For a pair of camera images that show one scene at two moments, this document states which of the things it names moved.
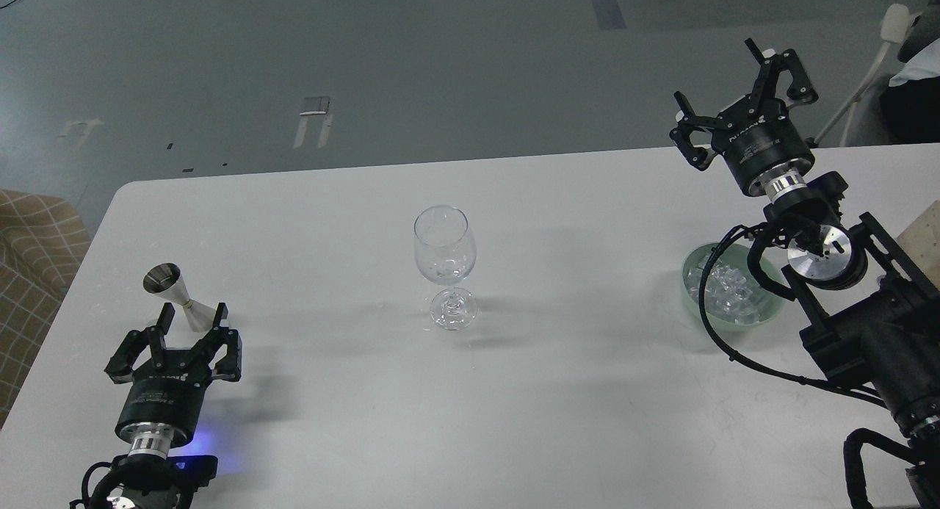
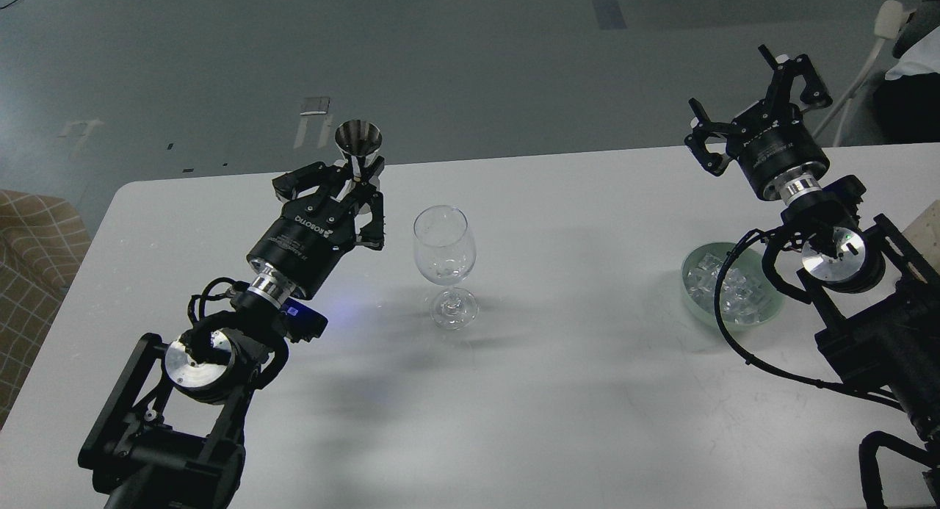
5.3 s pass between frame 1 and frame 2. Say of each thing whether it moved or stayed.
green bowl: stayed
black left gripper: moved
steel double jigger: moved
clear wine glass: stayed
